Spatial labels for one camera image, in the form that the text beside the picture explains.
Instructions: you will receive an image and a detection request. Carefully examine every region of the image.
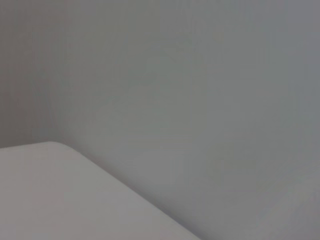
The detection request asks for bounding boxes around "white table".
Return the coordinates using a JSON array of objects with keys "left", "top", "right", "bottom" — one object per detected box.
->
[{"left": 0, "top": 141, "right": 202, "bottom": 240}]

